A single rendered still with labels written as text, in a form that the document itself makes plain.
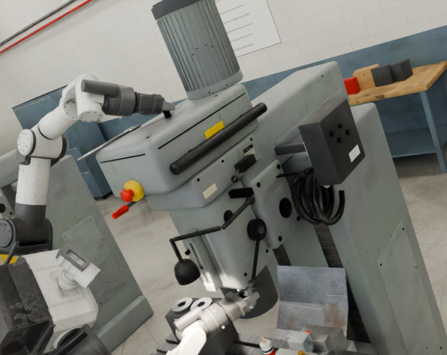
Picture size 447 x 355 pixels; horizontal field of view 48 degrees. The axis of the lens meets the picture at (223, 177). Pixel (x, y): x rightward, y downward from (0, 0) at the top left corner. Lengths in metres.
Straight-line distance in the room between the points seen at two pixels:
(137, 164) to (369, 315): 1.14
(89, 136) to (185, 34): 7.38
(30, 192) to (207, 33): 0.73
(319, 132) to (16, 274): 0.95
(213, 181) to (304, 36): 4.74
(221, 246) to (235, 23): 5.21
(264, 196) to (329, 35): 4.45
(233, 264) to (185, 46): 0.69
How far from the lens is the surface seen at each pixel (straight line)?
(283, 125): 1.81
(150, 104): 1.49
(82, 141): 8.86
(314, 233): 1.97
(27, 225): 1.64
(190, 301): 2.11
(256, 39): 6.47
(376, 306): 2.07
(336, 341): 1.84
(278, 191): 1.73
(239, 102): 1.61
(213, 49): 1.64
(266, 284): 3.88
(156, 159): 1.34
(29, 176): 1.63
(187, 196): 1.47
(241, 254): 1.60
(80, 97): 1.44
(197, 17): 1.63
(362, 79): 5.40
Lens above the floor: 2.11
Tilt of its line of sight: 17 degrees down
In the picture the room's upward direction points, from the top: 23 degrees counter-clockwise
